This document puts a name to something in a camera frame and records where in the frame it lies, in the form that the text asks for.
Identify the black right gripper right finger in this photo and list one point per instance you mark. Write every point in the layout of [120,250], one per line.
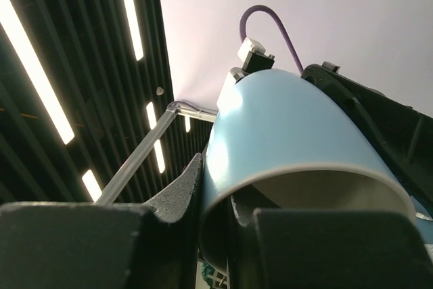
[331,248]

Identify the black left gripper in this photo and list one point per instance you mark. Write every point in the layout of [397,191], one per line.
[399,134]

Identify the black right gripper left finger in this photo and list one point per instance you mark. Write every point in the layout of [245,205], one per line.
[74,245]

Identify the blue mug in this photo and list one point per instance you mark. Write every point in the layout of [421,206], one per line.
[278,136]

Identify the aluminium frame beam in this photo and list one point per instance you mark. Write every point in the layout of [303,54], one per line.
[124,174]

